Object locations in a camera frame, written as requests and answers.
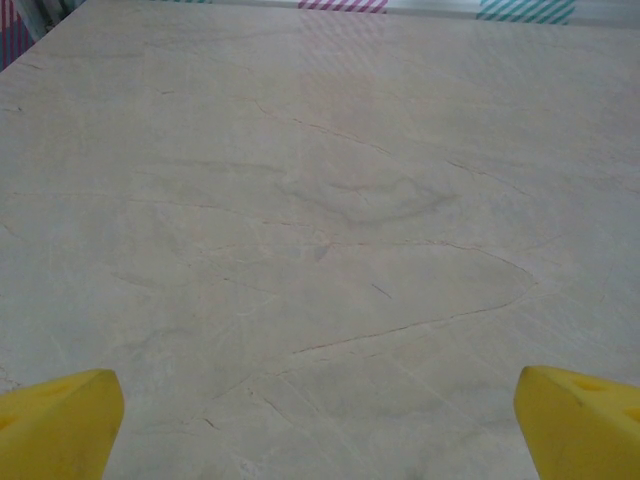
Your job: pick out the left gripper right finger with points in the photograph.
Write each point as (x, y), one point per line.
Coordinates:
(585, 430)

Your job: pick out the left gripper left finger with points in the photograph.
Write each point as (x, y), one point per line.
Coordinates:
(55, 425)

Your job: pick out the aluminium frame corner post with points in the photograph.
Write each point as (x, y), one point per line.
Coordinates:
(46, 17)

